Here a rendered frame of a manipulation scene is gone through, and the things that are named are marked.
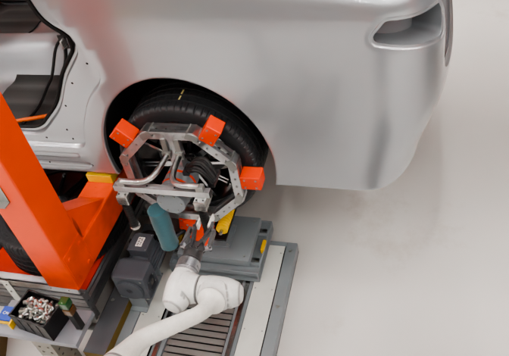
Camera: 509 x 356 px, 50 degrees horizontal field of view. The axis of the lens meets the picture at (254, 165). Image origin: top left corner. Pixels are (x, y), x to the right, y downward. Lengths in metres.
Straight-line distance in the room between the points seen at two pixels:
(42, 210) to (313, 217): 1.63
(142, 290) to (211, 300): 0.88
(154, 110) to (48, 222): 0.62
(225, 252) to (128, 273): 0.52
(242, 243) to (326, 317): 0.57
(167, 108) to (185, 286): 0.74
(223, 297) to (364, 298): 1.17
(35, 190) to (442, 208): 2.22
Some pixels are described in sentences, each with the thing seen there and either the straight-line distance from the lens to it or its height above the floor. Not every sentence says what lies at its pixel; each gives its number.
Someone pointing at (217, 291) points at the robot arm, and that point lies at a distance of 1.94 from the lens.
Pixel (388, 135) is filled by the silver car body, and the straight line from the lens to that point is 2.19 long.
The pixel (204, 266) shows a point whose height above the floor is 0.15.
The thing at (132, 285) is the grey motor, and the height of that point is 0.38.
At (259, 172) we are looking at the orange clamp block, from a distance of 2.32.
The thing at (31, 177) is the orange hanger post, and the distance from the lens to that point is 2.25.
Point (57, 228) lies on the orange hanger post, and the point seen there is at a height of 0.87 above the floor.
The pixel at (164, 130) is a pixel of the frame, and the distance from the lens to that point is 2.27.
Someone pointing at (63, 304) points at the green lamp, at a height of 0.66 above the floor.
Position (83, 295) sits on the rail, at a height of 0.33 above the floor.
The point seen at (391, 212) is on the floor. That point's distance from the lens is 3.32.
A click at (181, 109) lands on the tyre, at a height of 1.17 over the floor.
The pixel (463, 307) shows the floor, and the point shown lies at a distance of 2.97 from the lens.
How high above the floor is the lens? 2.47
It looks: 42 degrees down
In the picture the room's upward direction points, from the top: 11 degrees counter-clockwise
